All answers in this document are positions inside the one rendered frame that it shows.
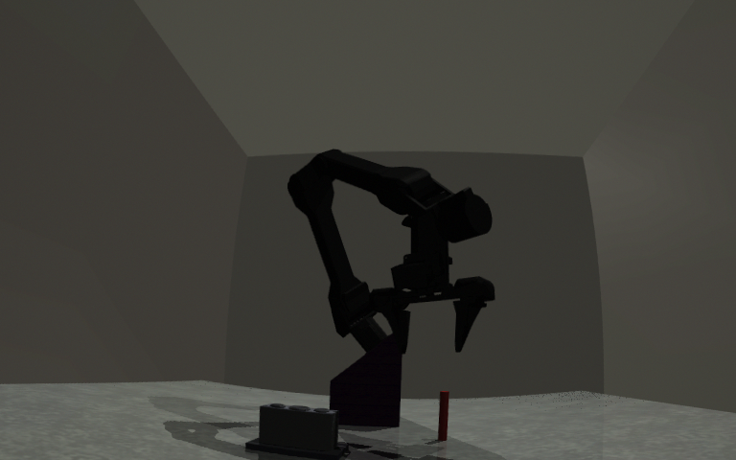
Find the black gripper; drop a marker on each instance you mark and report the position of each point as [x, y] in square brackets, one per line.
[472, 291]

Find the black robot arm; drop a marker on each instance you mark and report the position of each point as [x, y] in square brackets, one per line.
[436, 215]

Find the dark red peg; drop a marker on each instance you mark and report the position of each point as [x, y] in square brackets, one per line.
[443, 416]

